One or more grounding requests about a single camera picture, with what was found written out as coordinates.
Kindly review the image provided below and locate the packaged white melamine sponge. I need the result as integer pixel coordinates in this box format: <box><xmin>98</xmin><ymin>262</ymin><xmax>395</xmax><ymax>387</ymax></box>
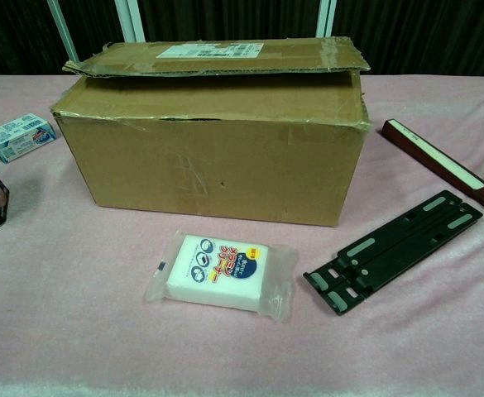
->
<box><xmin>144</xmin><ymin>230</ymin><xmax>300</xmax><ymax>326</ymax></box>

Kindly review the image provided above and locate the slim dark red box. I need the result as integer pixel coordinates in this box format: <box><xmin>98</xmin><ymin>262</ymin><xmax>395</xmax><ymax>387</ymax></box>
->
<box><xmin>380</xmin><ymin>118</ymin><xmax>484</xmax><ymax>223</ymax></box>

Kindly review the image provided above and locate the black pleated curtain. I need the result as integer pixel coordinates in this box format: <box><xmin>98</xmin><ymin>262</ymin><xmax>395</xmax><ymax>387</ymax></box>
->
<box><xmin>0</xmin><ymin>0</ymin><xmax>484</xmax><ymax>78</ymax></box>

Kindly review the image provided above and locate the black folding laptop stand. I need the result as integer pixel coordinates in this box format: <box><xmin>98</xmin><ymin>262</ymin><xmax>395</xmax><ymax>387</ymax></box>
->
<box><xmin>302</xmin><ymin>189</ymin><xmax>484</xmax><ymax>317</ymax></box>

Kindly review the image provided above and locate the pink fleece table cloth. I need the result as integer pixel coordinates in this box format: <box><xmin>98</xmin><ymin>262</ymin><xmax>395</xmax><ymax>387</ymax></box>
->
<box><xmin>0</xmin><ymin>73</ymin><xmax>484</xmax><ymax>397</ymax></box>

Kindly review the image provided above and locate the small white blue carton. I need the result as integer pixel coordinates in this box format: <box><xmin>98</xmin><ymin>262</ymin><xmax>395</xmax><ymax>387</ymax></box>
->
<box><xmin>0</xmin><ymin>113</ymin><xmax>57</xmax><ymax>163</ymax></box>

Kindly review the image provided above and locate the white frame post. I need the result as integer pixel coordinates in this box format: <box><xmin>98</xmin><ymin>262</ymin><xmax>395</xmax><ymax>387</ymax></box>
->
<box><xmin>115</xmin><ymin>0</ymin><xmax>151</xmax><ymax>45</ymax></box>
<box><xmin>318</xmin><ymin>0</ymin><xmax>338</xmax><ymax>41</ymax></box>
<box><xmin>46</xmin><ymin>0</ymin><xmax>79</xmax><ymax>63</ymax></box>

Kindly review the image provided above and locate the brown cardboard shipping box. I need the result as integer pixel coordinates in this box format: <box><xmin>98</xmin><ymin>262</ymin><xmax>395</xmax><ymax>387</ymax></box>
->
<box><xmin>50</xmin><ymin>40</ymin><xmax>371</xmax><ymax>229</ymax></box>

